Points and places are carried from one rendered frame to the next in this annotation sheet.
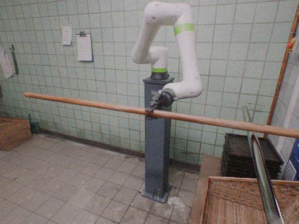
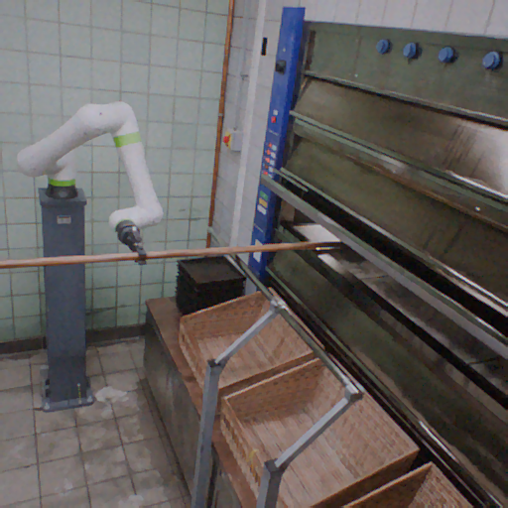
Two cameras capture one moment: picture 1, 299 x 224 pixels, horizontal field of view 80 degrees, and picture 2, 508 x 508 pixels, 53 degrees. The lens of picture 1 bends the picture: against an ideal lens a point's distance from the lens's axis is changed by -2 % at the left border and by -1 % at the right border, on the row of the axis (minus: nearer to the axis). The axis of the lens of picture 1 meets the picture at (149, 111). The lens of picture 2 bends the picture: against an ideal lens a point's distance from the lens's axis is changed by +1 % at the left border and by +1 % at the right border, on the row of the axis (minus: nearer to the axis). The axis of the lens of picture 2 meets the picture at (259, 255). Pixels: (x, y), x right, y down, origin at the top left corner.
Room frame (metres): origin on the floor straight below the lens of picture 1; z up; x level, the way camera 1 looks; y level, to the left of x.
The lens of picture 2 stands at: (-0.74, 1.04, 2.03)
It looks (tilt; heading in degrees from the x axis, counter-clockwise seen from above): 24 degrees down; 310
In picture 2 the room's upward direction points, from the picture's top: 8 degrees clockwise
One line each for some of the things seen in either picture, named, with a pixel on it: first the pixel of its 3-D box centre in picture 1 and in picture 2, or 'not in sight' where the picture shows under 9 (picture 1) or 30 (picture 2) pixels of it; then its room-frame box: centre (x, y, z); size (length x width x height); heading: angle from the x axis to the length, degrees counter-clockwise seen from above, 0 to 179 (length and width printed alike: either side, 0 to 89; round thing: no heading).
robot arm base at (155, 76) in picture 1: (161, 73); (61, 185); (1.53, -0.10, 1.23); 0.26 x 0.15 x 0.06; 157
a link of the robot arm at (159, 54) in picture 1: (157, 58); (59, 163); (1.47, -0.07, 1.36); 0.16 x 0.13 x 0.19; 109
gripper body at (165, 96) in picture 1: (162, 101); (131, 239); (0.87, -0.06, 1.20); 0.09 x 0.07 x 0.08; 159
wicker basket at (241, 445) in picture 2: not in sight; (310, 437); (-0.03, -0.24, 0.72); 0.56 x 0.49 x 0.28; 159
